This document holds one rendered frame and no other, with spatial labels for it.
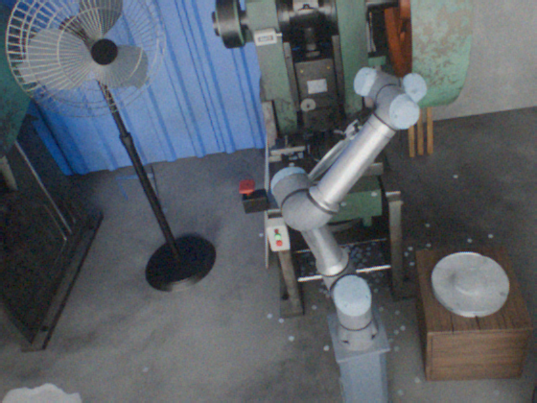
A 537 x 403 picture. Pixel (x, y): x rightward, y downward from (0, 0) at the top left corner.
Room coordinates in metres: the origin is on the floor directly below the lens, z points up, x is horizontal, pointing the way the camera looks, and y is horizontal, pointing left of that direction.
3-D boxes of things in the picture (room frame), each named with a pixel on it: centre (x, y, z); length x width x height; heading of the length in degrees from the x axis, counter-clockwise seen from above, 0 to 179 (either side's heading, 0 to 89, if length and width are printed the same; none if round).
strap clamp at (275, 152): (1.73, 0.17, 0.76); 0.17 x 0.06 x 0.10; 91
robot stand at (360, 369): (0.99, -0.02, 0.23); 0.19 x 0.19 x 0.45; 6
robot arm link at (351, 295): (1.00, -0.02, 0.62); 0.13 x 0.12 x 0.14; 15
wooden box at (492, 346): (1.19, -0.48, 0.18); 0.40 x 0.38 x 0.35; 174
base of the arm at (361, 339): (0.99, -0.02, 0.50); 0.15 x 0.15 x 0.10
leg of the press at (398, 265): (1.88, -0.27, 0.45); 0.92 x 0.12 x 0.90; 1
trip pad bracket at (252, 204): (1.50, 0.31, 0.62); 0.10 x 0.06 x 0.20; 91
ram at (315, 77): (1.69, 0.00, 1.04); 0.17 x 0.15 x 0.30; 1
